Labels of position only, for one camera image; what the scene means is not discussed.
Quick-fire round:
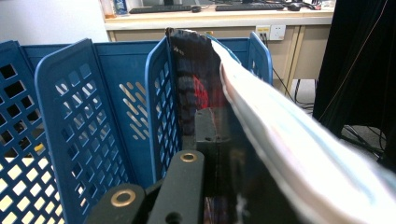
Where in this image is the white wall socket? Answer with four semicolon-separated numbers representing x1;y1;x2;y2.
255;24;287;42

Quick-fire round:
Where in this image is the blue plastic file rack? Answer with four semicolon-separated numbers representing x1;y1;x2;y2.
0;31;275;224

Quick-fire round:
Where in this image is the white cabinet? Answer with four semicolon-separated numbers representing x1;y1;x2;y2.
0;0;109;47

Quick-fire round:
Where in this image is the black floor cable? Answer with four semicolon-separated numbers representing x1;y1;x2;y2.
340;124;387;161

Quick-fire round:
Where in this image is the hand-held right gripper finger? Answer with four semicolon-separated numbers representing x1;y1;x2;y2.
194;106;233;198

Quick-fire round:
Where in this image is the beige wooden desk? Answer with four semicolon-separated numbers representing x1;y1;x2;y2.
104;5;336;95

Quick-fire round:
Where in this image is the black curtain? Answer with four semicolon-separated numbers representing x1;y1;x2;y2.
312;0;396;174

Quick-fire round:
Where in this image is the blue label bottle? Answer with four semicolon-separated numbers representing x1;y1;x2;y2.
113;0;129;16

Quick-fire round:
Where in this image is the black keyboard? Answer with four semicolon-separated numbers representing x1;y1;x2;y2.
215;2;286;12
128;4;193;15

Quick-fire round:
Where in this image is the black and red magazine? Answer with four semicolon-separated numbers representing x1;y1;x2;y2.
165;27;396;224

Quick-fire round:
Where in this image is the black socket cable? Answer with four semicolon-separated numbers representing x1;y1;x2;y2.
263;33;316;110

